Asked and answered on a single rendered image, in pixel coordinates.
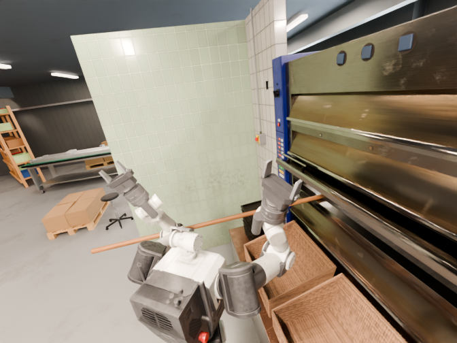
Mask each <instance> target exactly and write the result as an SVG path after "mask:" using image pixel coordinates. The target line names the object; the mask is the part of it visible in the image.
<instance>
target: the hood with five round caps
mask: <svg viewBox="0 0 457 343"><path fill-rule="evenodd" d="M290 85H291V94H301V93H340V92H361V91H400V90H420V89H441V88H457V6H456V7H452V8H450V9H447V10H443V11H441V12H437V13H435V14H431V15H429V16H425V17H423V18H419V19H417V20H413V21H411V22H407V23H405V24H401V25H399V26H396V27H392V28H390V29H386V30H384V31H380V32H378V33H374V34H372V35H368V36H365V37H361V38H359V39H355V40H353V41H350V42H347V43H344V44H341V45H338V46H335V47H332V48H329V49H326V50H323V51H320V52H317V53H314V54H311V55H308V56H304V57H302V58H299V59H296V60H293V61H291V62H290Z"/></svg>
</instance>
